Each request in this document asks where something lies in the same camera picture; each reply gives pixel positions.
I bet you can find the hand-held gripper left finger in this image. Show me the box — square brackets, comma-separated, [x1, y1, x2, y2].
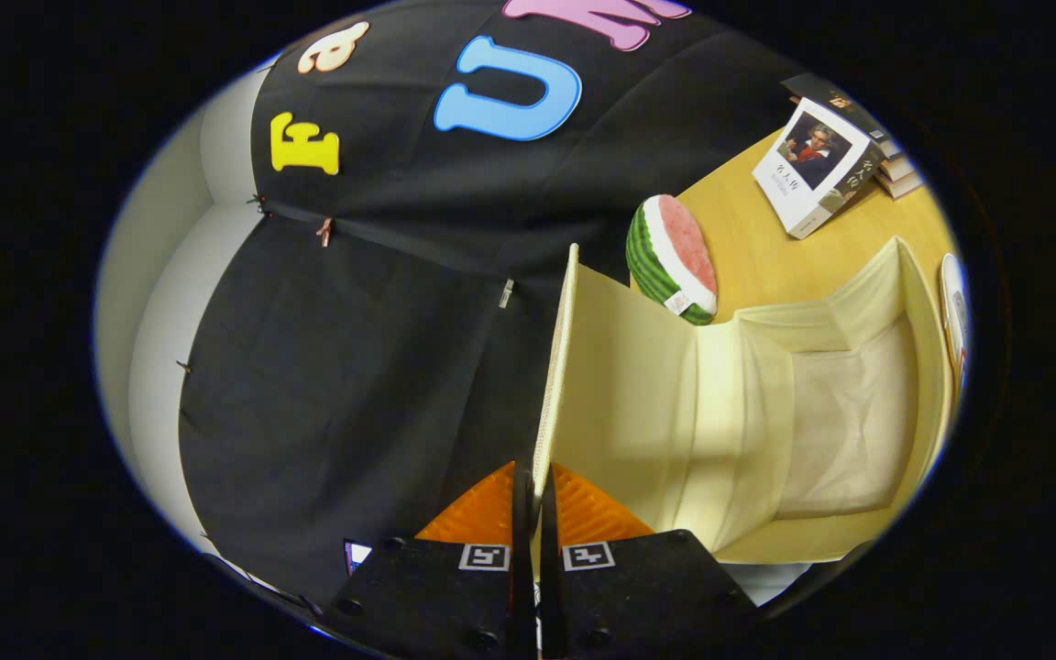
[331, 461, 536, 660]

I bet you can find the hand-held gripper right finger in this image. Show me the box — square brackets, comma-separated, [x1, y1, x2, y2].
[542, 463, 758, 660]

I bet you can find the cream fabric storage box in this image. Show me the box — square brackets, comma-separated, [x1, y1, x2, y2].
[533, 236, 956, 566]

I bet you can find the white striped canvas shoe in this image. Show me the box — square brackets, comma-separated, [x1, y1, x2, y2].
[939, 254, 972, 397]

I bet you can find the black backdrop cloth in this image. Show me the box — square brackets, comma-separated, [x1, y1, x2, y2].
[178, 0, 827, 624]

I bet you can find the watermelon slice plush toy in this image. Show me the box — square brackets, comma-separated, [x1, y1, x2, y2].
[625, 194, 719, 326]

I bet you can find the white portrait cover book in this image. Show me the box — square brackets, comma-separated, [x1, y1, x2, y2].
[753, 96, 886, 241]

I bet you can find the black hardcover book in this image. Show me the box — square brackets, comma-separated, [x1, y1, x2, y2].
[780, 73, 903, 159]

